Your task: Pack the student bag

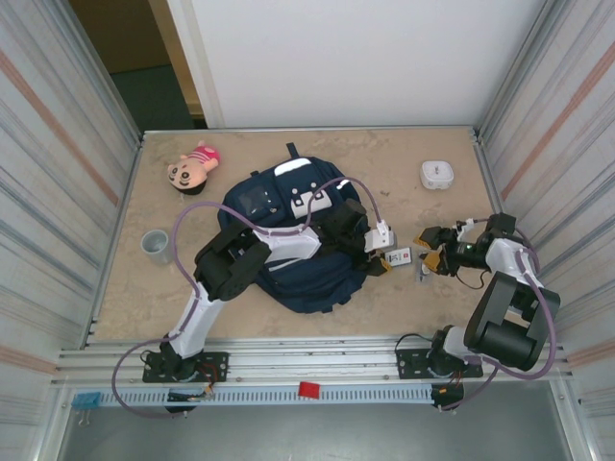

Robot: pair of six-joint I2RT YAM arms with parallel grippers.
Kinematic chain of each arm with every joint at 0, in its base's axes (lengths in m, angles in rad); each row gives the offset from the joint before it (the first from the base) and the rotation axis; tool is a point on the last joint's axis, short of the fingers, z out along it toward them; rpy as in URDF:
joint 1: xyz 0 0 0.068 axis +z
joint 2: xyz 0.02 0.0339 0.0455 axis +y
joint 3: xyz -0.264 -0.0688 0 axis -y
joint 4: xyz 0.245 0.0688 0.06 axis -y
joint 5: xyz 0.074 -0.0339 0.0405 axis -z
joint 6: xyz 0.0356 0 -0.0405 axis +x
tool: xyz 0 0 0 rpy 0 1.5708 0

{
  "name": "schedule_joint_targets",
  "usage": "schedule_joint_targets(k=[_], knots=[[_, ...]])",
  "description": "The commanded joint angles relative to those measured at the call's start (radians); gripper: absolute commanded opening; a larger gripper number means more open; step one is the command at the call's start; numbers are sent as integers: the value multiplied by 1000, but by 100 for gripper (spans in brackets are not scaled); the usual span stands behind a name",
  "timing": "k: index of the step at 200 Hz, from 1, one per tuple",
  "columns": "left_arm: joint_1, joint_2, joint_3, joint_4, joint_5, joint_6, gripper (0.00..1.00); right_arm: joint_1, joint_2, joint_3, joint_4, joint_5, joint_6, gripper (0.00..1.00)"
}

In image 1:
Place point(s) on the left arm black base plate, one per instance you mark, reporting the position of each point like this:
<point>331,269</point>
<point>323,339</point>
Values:
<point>216,365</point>

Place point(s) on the tan door frame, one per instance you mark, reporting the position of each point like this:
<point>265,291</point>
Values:
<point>178,57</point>

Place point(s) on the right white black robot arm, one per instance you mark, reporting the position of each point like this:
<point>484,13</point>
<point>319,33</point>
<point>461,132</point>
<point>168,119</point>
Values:
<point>509,336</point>

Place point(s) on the red tape patch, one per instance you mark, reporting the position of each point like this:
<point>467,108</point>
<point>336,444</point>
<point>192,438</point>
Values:
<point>310,390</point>

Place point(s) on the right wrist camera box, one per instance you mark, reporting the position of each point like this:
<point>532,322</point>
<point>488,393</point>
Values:
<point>463,229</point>

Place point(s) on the light blue tag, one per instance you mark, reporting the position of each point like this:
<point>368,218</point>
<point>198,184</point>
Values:
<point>86,400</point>

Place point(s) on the plush doll with pink shirt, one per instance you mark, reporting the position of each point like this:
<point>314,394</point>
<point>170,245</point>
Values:
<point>187,173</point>

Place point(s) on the clear packet with small tool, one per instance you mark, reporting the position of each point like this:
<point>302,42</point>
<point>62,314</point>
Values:
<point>422,276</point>

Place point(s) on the grey plastic cup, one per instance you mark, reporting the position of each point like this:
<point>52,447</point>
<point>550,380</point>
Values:
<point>154,245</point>

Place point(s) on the aluminium rail frame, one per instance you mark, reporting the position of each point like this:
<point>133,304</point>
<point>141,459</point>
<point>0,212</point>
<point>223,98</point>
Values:
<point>312,357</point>

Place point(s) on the navy blue backpack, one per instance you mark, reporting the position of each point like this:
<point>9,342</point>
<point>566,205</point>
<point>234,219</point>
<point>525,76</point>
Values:
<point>298,288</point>

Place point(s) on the black card pack white label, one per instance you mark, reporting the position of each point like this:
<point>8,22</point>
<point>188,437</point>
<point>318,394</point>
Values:
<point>401,257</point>

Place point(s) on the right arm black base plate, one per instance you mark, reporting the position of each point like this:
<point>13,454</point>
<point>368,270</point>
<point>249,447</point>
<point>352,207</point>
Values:
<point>413,365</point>

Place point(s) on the white square timer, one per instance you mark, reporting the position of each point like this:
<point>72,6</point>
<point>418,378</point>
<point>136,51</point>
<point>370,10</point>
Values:
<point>437,175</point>

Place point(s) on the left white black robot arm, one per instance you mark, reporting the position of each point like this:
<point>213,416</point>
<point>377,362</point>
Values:
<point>288,245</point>

